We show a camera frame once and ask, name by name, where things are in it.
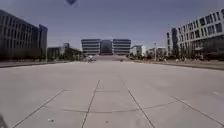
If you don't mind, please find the wide striped building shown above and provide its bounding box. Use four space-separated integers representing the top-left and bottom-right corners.
80 38 132 56

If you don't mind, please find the low dark building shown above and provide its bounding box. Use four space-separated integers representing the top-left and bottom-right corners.
46 42 82 61

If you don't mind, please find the white multi-storey building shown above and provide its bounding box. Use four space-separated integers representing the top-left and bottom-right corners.
166 8 224 61

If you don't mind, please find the dark glass office building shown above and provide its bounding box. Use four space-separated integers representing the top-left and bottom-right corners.
0 9 49 62

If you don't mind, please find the row of trees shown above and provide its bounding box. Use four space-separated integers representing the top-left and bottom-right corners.
169 43 224 62

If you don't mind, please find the grey concrete slab plaza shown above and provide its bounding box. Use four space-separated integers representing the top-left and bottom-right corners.
0 60 224 128

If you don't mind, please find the pole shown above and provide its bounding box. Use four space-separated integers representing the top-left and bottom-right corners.
153 42 158 62

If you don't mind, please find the small white building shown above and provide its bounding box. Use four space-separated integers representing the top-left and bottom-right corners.
129 44 147 57

